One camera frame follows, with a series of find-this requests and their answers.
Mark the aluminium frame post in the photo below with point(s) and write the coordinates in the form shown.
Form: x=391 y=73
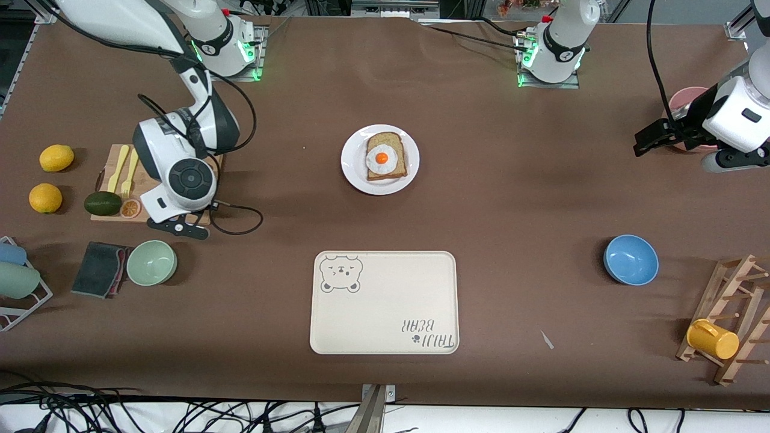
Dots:
x=743 y=24

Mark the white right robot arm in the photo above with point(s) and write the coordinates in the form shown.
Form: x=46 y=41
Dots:
x=186 y=174

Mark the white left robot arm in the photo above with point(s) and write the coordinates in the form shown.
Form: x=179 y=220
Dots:
x=737 y=117

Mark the yellow plastic knife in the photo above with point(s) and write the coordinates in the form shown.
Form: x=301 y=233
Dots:
x=118 y=168

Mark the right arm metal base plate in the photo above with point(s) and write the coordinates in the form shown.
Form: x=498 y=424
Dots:
x=258 y=57

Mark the cream bear print tray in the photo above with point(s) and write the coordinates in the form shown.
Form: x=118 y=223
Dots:
x=385 y=307

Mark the pink bowl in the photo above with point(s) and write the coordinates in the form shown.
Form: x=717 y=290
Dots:
x=683 y=96

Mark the round yellow orange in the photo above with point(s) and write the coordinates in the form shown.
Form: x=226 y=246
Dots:
x=45 y=198

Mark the dark green avocado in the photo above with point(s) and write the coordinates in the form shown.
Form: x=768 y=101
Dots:
x=102 y=203

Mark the orange slice half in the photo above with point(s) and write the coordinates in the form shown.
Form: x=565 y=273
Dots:
x=130 y=208

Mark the sage green cup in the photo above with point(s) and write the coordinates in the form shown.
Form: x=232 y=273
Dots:
x=18 y=281

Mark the yellow lemon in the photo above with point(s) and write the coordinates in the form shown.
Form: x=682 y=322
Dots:
x=56 y=158

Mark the grey folded cloth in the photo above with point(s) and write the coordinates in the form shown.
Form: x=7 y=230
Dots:
x=96 y=270

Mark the pale green bowl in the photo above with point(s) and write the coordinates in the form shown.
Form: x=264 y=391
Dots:
x=151 y=263

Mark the toy fried egg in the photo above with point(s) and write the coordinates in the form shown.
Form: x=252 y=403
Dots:
x=381 y=158

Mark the small white paper scrap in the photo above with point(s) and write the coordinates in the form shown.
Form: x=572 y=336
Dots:
x=547 y=340

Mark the white round plate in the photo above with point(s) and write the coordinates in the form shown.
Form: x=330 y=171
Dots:
x=355 y=174

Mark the bamboo cutting board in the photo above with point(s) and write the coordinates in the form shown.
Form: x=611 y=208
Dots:
x=144 y=180

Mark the yellow mug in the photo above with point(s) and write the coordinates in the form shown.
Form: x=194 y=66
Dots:
x=716 y=340

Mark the blue bowl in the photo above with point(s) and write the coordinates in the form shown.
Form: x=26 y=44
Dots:
x=631 y=260

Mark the wooden peg rack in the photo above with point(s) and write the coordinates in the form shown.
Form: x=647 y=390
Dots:
x=743 y=282

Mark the bread slice under egg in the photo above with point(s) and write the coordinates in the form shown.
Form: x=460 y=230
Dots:
x=394 y=174

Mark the yellow plastic fork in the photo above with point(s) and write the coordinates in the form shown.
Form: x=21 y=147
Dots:
x=131 y=171

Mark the light blue cup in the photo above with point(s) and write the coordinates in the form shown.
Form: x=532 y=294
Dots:
x=11 y=254

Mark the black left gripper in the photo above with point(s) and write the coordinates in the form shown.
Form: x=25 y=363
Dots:
x=687 y=124

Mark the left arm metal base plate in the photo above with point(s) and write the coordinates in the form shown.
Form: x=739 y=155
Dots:
x=571 y=83

